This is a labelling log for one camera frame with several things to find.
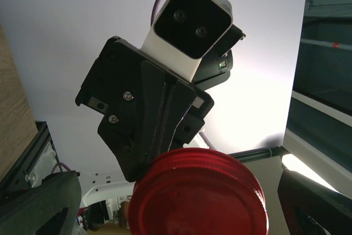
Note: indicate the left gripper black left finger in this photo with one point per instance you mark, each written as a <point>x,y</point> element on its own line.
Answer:
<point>50,208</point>

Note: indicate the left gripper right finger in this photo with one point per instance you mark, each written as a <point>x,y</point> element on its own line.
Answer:
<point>311,208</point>

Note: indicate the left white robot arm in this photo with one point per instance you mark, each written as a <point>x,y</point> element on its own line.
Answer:
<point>101,189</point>

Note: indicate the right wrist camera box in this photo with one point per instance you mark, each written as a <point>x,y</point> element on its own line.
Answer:
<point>184,31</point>

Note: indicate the red jar lid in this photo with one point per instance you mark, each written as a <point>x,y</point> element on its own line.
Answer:
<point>198,191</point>

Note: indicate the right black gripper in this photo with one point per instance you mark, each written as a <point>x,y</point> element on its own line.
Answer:
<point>147,109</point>

